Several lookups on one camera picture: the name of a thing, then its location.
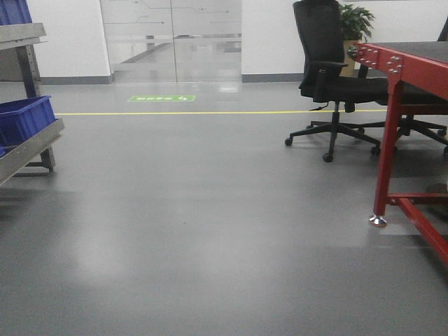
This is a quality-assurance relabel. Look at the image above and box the green floor sign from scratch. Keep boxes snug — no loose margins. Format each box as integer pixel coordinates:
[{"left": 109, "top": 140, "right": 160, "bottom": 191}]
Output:
[{"left": 127, "top": 94, "right": 196, "bottom": 102}]

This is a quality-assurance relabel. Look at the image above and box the glass door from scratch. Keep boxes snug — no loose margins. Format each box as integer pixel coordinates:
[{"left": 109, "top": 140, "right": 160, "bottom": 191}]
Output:
[{"left": 100, "top": 0, "right": 242, "bottom": 83}]

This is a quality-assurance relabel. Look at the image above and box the black office chair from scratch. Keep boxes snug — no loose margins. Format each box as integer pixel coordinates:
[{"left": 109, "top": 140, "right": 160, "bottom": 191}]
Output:
[
  {"left": 285, "top": 1, "right": 388, "bottom": 162},
  {"left": 360, "top": 20, "right": 448, "bottom": 157}
]

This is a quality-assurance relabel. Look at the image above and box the potted green plant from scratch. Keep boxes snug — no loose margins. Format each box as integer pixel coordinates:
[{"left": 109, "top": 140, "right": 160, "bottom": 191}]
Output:
[{"left": 339, "top": 4, "right": 375, "bottom": 77}]

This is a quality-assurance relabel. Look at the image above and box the blue bin on rack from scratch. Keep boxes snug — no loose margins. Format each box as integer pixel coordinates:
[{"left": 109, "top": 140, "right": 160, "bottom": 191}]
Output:
[{"left": 1, "top": 95, "right": 56, "bottom": 157}]

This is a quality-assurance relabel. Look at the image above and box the red metal workbench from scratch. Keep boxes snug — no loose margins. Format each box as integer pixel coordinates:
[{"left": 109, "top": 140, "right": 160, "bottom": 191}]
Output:
[{"left": 349, "top": 41, "right": 447, "bottom": 262}]

